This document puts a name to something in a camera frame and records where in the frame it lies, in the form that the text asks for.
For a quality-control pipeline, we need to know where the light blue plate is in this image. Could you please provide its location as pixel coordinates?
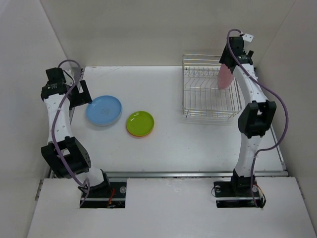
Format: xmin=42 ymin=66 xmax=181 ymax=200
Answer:
xmin=93 ymin=116 xmax=123 ymax=128

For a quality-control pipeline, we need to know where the pink plate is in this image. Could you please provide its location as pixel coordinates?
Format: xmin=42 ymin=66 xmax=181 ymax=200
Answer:
xmin=217 ymin=64 xmax=234 ymax=90

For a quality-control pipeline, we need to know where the green plate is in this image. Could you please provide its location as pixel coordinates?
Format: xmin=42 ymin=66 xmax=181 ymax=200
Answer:
xmin=126 ymin=111 xmax=155 ymax=134

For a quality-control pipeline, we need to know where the orange plate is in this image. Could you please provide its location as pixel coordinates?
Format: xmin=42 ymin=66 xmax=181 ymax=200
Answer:
xmin=127 ymin=130 xmax=153 ymax=138

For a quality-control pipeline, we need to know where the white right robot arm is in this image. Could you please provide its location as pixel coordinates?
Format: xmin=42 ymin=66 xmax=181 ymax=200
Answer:
xmin=219 ymin=34 xmax=276 ymax=195

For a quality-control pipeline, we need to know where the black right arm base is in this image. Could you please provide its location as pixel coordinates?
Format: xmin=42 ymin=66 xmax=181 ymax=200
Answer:
xmin=211 ymin=181 xmax=266 ymax=208

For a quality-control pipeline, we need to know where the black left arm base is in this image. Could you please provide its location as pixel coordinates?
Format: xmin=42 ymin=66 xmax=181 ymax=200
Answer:
xmin=79 ymin=181 xmax=127 ymax=209

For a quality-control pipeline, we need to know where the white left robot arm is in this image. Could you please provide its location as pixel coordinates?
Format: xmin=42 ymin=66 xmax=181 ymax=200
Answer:
xmin=41 ymin=67 xmax=111 ymax=197

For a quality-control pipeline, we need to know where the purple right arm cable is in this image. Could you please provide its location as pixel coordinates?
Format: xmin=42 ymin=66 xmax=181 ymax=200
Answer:
xmin=226 ymin=29 xmax=289 ymax=208

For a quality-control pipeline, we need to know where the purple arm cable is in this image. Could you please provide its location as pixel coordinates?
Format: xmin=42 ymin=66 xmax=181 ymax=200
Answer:
xmin=51 ymin=59 xmax=90 ymax=206
xmin=226 ymin=29 xmax=289 ymax=208

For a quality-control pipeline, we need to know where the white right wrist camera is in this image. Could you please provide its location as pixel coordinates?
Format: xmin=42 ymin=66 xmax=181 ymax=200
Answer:
xmin=240 ymin=34 xmax=254 ymax=48

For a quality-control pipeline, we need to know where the silver wire dish rack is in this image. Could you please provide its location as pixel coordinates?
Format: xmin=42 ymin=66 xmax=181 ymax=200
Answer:
xmin=182 ymin=54 xmax=242 ymax=120

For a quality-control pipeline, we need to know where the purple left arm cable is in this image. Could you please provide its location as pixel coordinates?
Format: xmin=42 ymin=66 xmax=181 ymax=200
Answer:
xmin=51 ymin=59 xmax=90 ymax=206

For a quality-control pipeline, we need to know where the aluminium table rail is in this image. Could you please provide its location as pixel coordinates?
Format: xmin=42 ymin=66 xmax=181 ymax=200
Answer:
xmin=48 ymin=66 xmax=289 ymax=179

